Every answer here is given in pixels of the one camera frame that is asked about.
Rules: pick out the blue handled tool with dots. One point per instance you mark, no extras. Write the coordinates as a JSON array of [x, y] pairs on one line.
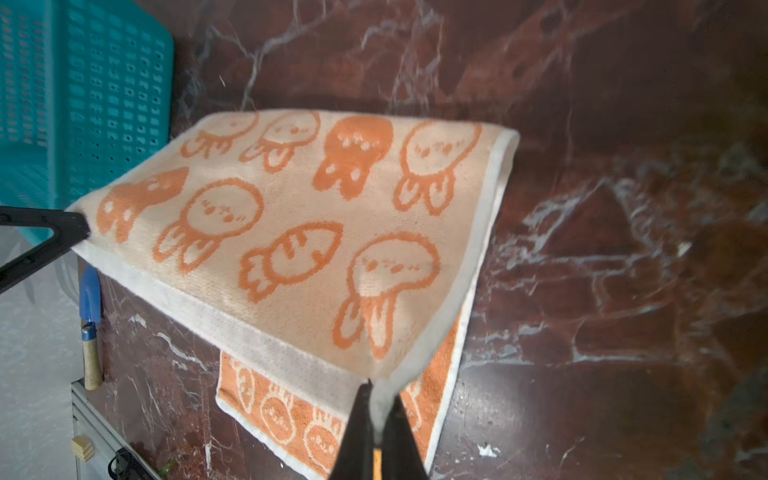
[[90, 310]]

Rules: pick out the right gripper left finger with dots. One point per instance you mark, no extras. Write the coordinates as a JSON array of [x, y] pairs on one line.
[[355, 458]]

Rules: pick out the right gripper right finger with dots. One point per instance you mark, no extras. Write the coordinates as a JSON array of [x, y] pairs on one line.
[[400, 455]]

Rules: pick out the orange rabbit towel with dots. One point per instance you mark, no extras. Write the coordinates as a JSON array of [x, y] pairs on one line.
[[318, 251]]

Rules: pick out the teal plastic basket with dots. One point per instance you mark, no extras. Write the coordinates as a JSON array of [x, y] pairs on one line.
[[85, 97]]

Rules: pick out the wooden block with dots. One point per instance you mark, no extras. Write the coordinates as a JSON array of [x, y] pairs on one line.
[[82, 447]]

